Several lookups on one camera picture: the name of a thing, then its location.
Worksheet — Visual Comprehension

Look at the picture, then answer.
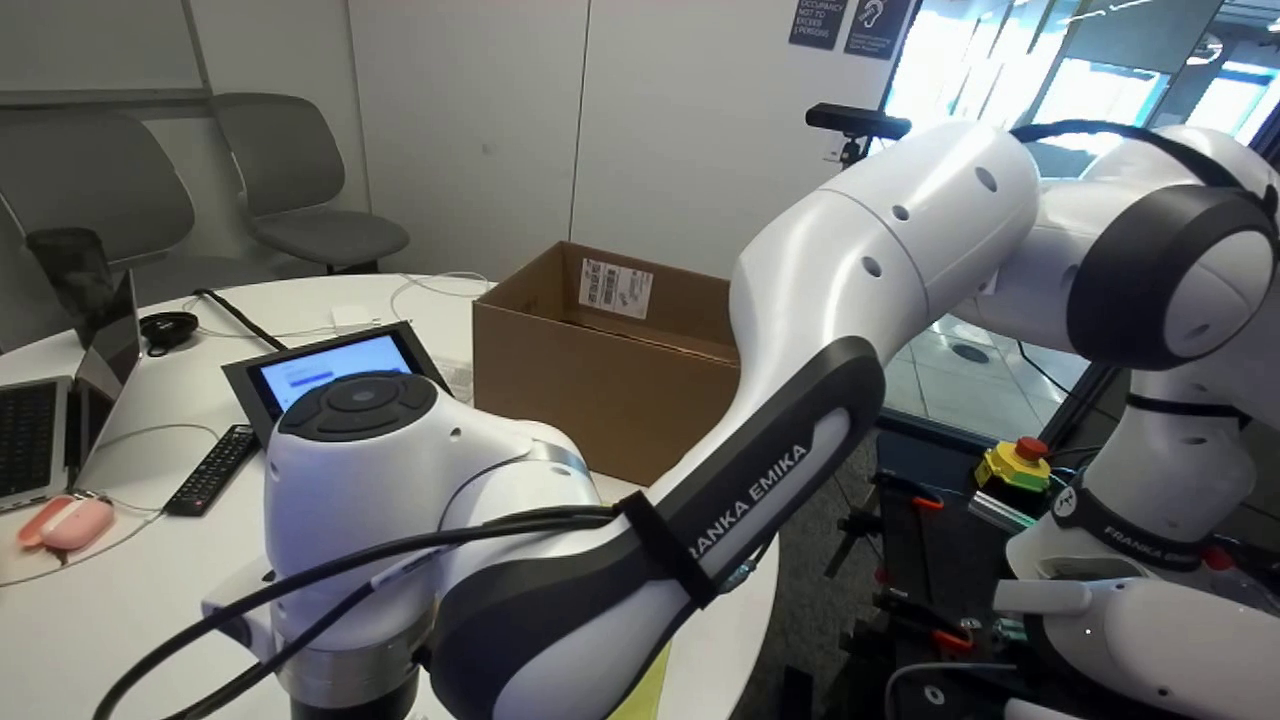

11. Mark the grey chair left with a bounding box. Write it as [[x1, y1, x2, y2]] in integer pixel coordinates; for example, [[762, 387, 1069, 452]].
[[0, 109, 282, 351]]

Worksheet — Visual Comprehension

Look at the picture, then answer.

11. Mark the yellow towel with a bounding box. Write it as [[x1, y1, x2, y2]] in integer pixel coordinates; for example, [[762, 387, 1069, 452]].
[[613, 649, 672, 720]]

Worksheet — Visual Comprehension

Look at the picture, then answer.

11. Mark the black round puck device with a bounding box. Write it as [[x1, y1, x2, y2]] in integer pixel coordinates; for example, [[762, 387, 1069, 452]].
[[142, 312, 199, 354]]

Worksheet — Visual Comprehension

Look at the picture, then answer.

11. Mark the silver laptop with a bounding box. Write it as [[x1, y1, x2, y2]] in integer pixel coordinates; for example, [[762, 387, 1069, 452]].
[[0, 278, 142, 511]]

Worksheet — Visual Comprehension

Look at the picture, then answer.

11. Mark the pink computer mouse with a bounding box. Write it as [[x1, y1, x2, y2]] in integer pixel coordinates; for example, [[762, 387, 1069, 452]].
[[18, 494, 116, 551]]

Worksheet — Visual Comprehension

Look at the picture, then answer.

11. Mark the red yellow emergency stop button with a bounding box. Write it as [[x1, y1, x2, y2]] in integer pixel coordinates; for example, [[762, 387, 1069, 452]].
[[971, 434, 1051, 494]]

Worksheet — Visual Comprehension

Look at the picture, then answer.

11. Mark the black tablet with lit screen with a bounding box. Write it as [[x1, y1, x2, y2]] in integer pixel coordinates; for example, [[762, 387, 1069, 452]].
[[225, 321, 447, 439]]

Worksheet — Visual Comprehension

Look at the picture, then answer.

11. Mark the brown cardboard box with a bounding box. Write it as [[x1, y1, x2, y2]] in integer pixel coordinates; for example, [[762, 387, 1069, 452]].
[[472, 241, 737, 482]]

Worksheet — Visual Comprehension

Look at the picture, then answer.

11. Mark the grey chair right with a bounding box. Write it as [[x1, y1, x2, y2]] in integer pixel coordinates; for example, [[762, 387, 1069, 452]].
[[214, 91, 410, 270]]

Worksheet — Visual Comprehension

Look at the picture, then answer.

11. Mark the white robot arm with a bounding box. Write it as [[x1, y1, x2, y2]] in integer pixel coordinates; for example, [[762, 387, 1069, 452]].
[[203, 119, 1277, 720]]

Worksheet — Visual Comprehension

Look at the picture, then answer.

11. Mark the grey chair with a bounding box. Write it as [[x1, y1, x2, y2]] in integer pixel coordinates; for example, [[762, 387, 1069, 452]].
[[214, 91, 410, 270], [0, 109, 282, 351]]

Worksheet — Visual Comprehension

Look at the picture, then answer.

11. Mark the black remote control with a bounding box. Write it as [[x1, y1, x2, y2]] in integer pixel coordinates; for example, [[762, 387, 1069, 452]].
[[166, 425, 260, 517]]

